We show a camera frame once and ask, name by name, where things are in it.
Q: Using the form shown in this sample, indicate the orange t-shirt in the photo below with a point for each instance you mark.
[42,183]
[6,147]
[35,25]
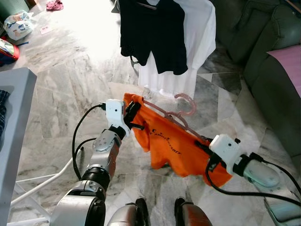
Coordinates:
[169,146]

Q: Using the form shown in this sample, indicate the pink plastic hanger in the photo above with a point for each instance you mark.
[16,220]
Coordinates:
[194,106]

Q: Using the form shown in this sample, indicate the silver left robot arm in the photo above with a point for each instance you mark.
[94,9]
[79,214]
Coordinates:
[101,155]

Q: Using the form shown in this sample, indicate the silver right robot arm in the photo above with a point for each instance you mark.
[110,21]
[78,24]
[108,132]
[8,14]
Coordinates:
[263,174]

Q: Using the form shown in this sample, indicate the robot right leg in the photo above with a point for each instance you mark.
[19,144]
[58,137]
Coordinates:
[193,216]

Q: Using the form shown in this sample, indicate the robot leg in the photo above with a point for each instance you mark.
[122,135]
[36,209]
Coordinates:
[124,216]
[193,216]

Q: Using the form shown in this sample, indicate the black t-shirt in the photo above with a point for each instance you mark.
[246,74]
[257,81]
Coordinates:
[155,33]

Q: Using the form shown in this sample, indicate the robot left leg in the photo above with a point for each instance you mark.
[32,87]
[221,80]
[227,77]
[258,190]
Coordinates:
[124,216]

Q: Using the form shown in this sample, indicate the white t-shirt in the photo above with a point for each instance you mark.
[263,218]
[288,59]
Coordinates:
[200,37]

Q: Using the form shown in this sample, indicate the grey folding table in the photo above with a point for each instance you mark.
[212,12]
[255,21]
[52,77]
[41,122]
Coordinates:
[19,94]

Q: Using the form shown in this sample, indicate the pink cushion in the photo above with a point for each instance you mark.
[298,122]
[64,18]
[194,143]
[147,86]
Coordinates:
[289,66]

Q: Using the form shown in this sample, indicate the pink paper card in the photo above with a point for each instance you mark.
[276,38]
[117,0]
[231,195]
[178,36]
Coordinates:
[45,30]

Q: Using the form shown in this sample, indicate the pink cloth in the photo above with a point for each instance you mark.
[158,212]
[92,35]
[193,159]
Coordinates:
[55,4]

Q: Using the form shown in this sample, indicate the dark green sofa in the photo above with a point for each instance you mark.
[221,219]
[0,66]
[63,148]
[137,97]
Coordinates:
[263,28]

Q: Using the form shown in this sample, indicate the red and blue bag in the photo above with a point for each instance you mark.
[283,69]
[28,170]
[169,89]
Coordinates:
[8,52]

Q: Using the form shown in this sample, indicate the white plastic bag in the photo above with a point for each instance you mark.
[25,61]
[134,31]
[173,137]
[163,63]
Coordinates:
[19,28]

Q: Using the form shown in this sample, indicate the green bin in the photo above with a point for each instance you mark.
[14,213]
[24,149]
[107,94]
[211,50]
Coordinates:
[11,7]

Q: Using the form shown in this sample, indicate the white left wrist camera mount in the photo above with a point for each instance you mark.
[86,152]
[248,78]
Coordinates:
[114,112]

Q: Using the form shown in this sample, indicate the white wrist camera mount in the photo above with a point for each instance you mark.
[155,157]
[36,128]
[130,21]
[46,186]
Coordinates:
[225,150]
[114,112]

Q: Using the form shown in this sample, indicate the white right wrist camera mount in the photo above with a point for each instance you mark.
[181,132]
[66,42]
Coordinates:
[225,150]

